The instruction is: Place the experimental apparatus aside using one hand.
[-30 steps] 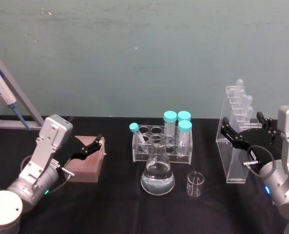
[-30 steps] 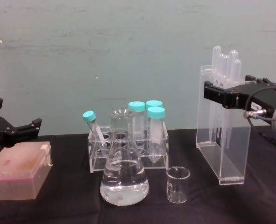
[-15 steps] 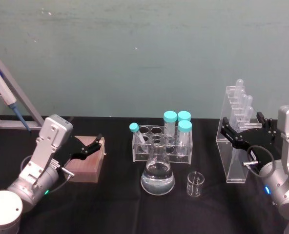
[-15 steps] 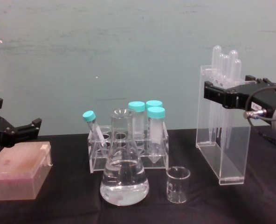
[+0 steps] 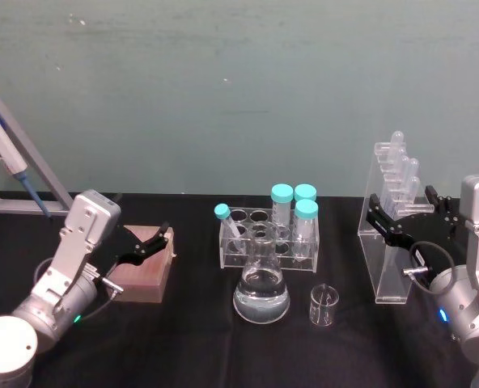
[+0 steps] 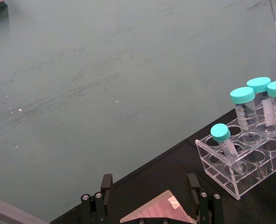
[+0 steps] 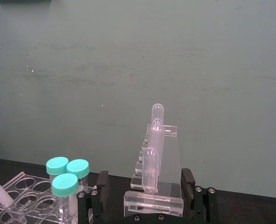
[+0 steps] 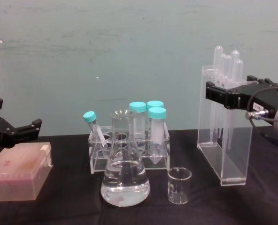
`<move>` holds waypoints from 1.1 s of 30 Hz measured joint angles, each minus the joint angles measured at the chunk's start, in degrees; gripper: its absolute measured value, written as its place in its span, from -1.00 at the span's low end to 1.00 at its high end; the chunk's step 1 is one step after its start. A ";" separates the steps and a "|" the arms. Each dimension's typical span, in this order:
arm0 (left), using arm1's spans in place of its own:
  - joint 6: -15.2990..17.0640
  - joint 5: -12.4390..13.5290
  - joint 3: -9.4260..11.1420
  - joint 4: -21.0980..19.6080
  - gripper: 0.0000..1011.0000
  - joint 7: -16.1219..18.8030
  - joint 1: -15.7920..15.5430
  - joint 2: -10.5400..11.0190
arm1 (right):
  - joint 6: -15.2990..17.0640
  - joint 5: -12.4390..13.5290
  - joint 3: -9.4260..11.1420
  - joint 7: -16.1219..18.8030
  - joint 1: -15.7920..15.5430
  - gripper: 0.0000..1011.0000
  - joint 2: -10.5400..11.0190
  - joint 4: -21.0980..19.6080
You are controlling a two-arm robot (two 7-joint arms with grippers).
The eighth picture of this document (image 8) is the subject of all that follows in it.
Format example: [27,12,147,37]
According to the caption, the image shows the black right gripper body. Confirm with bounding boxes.
[232,82,278,113]

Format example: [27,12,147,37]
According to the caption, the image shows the clear plastic transfer pipette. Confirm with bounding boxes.
[220,54,232,141]
[216,53,228,139]
[227,49,240,150]
[209,45,224,144]
[232,59,245,150]

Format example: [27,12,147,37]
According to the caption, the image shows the pink translucent pipette tip box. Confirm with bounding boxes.
[0,141,54,203]

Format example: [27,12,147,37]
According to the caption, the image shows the clear acrylic pipette stand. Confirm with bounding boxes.
[197,65,254,187]

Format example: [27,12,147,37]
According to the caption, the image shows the tilted teal-capped centrifuge tube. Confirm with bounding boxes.
[83,111,108,149]

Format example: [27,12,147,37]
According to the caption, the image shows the teal-capped centrifuge tube with liquid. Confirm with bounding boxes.
[147,107,167,165]

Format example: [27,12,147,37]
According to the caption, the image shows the clear acrylic tube rack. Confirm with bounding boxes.
[88,126,171,174]

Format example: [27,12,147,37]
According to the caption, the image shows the small glass beaker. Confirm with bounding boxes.
[167,166,193,205]

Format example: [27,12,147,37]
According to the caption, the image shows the glass conical flask with water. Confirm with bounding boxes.
[100,108,152,207]

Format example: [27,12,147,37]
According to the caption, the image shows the black table cloth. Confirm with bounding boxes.
[0,127,278,225]

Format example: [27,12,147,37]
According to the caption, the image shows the dark cable with silver plug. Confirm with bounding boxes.
[245,86,278,149]

